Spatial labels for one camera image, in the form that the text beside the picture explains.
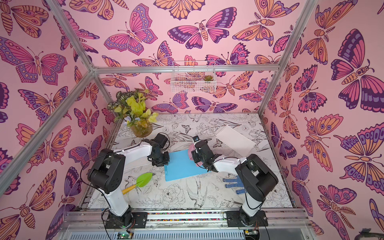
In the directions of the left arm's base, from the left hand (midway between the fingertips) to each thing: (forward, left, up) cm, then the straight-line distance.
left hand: (169, 162), depth 94 cm
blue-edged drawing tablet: (-1, -7, -3) cm, 8 cm away
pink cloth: (+7, -14, +5) cm, 16 cm away
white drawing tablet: (+16, -45, 0) cm, 48 cm away
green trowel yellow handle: (-12, +15, -1) cm, 19 cm away
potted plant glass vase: (+25, +24, +24) cm, 42 cm away
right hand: (+7, -17, +6) cm, 19 cm away
